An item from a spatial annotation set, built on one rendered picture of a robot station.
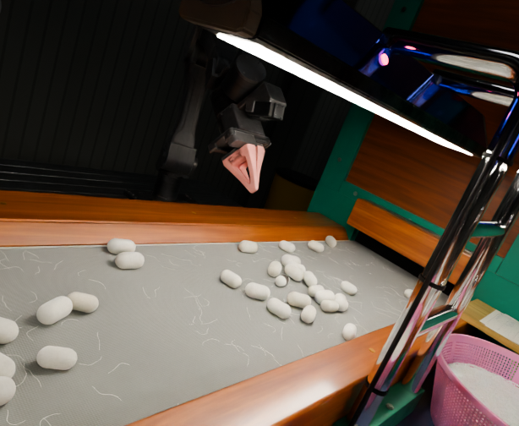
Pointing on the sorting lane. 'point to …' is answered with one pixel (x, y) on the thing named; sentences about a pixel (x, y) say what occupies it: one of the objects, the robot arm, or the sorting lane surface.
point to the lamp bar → (346, 59)
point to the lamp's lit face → (333, 88)
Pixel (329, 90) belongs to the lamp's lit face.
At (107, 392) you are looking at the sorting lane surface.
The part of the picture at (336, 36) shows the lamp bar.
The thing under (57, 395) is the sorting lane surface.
